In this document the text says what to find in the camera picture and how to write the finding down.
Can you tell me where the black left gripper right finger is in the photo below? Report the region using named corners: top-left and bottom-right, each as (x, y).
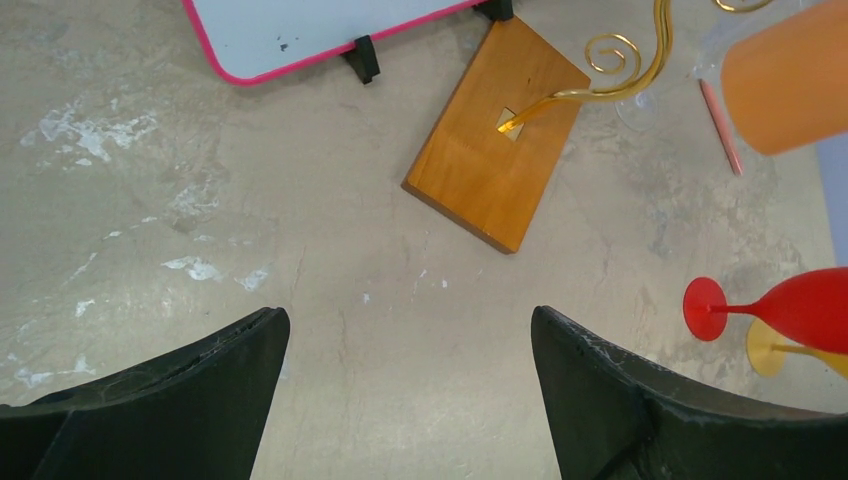
top-left (531, 306), bottom-right (847, 479)

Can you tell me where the pink pencil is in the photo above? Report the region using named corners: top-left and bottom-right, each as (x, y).
top-left (698, 78), bottom-right (744, 176)

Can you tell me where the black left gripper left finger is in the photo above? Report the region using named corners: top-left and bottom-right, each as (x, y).
top-left (1, 307), bottom-right (290, 479)

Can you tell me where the pink framed whiteboard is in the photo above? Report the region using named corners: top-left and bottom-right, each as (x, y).
top-left (183, 0), bottom-right (513, 86)

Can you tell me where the orange plastic wine glass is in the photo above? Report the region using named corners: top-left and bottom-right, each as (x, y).
top-left (720, 1), bottom-right (847, 156)

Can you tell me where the red plastic wine glass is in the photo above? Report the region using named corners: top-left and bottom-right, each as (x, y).
top-left (682, 267), bottom-right (847, 354)

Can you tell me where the yellow plastic wine glass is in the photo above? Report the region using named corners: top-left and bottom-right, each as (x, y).
top-left (746, 319), bottom-right (847, 379)

